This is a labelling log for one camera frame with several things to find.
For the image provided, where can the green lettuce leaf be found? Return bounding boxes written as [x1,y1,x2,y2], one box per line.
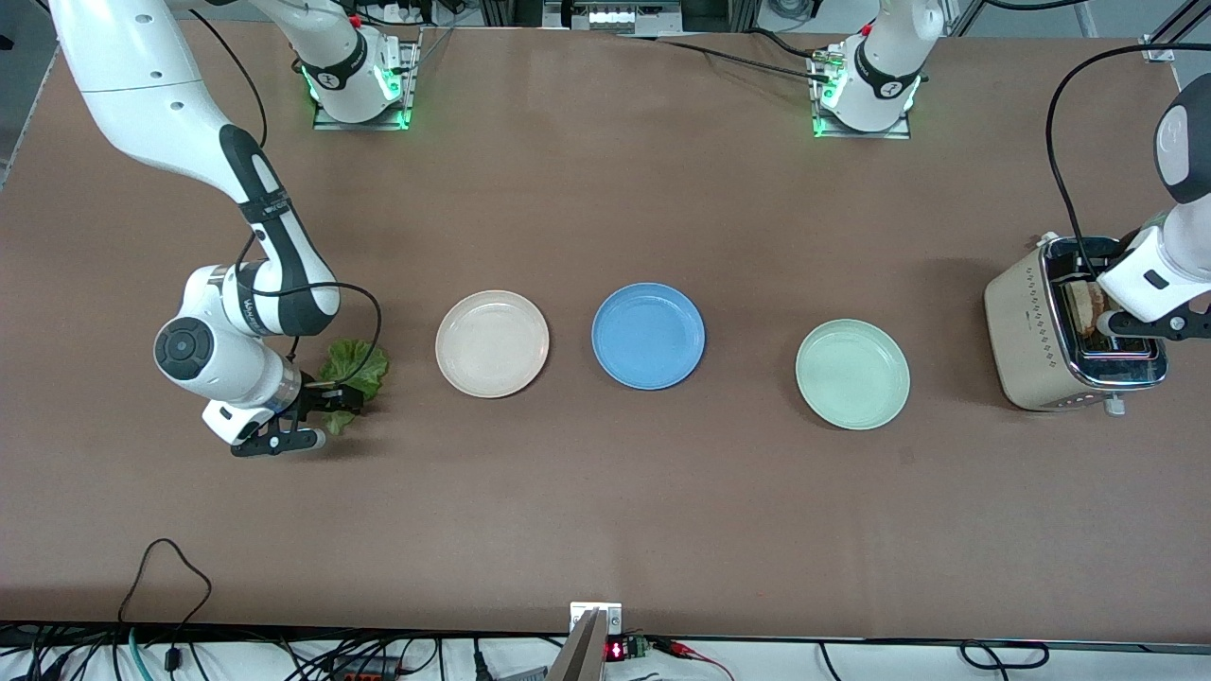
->
[318,339,390,436]

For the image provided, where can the brown bread slice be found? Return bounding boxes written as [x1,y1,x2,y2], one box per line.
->
[1066,280,1108,338]

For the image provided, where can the beige round plate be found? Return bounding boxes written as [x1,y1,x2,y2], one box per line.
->
[435,289,551,399]

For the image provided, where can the mint green round plate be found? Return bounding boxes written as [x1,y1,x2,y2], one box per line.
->
[795,319,911,431]

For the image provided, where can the blue round plate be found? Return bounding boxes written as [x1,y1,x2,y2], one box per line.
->
[591,282,707,391]

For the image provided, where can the beige chrome toaster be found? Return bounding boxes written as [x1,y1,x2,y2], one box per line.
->
[984,235,1169,417]

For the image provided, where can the grey metal bar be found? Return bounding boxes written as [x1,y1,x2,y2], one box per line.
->
[547,608,606,681]

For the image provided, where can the black control box with lights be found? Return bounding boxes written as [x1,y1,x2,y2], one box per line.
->
[544,0,684,35]

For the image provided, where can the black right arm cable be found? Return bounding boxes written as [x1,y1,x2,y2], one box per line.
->
[184,8,384,389]

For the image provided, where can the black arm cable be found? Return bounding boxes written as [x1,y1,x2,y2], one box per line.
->
[1044,42,1211,283]
[184,8,384,389]

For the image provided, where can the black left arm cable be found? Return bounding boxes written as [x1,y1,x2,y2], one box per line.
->
[1044,42,1211,283]

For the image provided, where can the thin black looped cable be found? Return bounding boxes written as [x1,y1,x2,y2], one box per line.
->
[115,537,215,674]

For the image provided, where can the aluminium corner bracket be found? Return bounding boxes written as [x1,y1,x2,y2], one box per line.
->
[1140,0,1211,63]

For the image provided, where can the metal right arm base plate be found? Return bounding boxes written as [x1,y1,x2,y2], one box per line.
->
[312,26,424,131]

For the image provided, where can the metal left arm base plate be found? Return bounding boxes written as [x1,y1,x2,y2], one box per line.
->
[811,43,913,141]

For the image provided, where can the small metal edge bracket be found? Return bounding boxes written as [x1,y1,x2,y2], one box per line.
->
[570,602,623,637]

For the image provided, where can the short black curved cable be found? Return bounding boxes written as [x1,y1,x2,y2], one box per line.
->
[747,26,824,62]

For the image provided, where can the black oval cable loop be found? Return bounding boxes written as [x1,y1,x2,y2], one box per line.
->
[958,640,1051,671]

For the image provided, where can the red clip lead wire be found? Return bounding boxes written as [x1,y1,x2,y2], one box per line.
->
[651,637,737,681]

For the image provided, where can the long black table cable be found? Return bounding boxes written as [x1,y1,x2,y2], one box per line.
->
[605,28,838,86]

